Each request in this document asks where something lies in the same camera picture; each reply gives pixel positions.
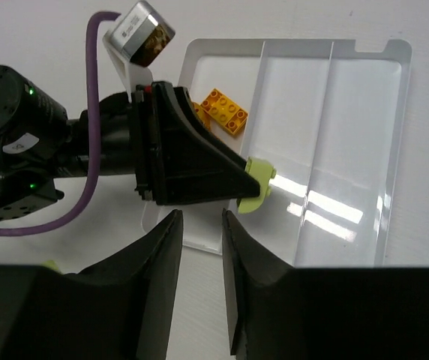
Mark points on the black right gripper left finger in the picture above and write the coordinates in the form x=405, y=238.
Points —
x=118, y=308

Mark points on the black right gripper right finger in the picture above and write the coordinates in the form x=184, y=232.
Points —
x=277, y=311

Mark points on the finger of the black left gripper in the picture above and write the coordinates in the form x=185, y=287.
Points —
x=189, y=164

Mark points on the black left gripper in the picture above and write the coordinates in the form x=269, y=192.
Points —
x=38, y=144

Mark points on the yellow long lego brick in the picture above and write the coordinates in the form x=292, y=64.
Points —
x=225, y=112

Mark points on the light green lego near centre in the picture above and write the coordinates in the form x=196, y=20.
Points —
x=51, y=264

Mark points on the white divided sorting tray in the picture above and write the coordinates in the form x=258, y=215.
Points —
x=329, y=117

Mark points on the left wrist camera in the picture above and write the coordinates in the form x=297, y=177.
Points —
x=135, y=40

